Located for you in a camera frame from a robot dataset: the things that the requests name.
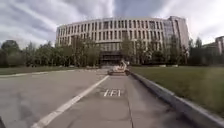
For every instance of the pale vehicle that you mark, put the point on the pale vehicle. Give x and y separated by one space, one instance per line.
118 69

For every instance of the large curved white building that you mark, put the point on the large curved white building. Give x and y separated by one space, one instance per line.
116 30

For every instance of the row of trees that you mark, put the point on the row of trees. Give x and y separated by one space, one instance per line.
46 55

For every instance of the grey stone kerb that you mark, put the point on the grey stone kerb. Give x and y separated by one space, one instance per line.
173 100

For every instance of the grass lawn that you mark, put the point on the grass lawn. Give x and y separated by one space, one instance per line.
20 70
193 83

